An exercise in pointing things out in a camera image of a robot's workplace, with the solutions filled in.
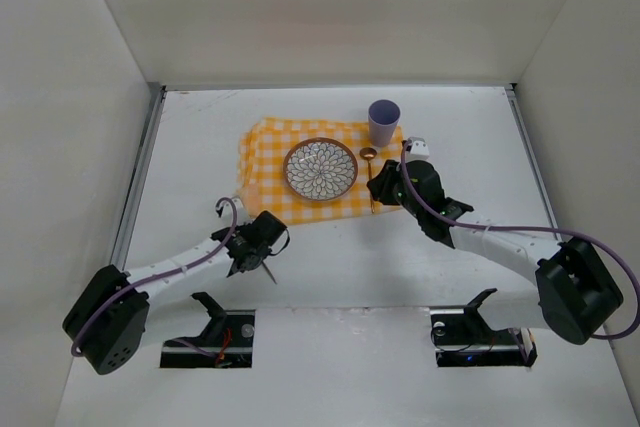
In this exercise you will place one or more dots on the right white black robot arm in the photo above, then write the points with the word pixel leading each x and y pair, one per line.
pixel 572 291

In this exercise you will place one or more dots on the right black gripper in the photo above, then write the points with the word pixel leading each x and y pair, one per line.
pixel 388 185

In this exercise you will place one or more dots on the yellow white checkered napkin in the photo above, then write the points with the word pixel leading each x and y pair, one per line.
pixel 262 186

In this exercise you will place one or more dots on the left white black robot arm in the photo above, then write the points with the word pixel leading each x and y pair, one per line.
pixel 120 311

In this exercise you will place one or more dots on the left aluminium table rail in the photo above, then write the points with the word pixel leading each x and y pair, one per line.
pixel 127 220

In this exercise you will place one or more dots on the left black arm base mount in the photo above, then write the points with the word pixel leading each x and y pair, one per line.
pixel 225 340

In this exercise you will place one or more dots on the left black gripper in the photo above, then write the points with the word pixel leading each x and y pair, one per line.
pixel 248 257

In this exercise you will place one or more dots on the copper coloured spoon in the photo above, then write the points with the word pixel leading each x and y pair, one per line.
pixel 369 154

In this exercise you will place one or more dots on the lilac plastic cup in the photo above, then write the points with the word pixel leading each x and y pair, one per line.
pixel 383 117

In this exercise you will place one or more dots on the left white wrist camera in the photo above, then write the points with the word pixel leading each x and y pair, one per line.
pixel 238 205

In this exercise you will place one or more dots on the aluminium table rail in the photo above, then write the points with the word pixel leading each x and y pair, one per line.
pixel 127 220
pixel 511 94

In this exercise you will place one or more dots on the right aluminium table rail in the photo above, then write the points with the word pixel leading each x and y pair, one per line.
pixel 511 94

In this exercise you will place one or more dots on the floral patterned ceramic plate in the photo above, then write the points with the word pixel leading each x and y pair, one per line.
pixel 320 169

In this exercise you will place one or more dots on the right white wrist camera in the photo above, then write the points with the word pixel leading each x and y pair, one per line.
pixel 416 149

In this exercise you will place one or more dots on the silver metal fork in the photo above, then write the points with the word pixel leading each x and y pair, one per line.
pixel 269 273

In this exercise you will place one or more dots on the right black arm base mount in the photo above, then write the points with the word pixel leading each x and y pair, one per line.
pixel 462 339

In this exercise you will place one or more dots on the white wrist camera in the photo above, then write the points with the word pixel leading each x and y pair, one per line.
pixel 238 205
pixel 416 149

